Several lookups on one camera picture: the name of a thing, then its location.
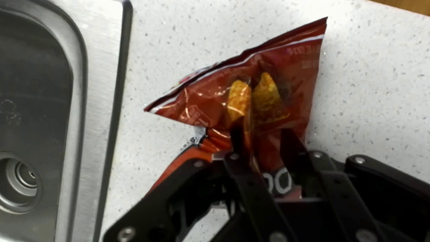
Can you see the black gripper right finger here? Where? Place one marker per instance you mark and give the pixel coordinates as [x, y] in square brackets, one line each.
[359, 199]

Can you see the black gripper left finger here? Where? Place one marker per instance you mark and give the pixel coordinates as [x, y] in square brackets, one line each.
[171, 210]

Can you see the red doritos chip bag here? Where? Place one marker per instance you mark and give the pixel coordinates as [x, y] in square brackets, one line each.
[264, 90]

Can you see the stainless steel double sink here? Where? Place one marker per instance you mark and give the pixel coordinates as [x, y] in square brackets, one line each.
[63, 72]

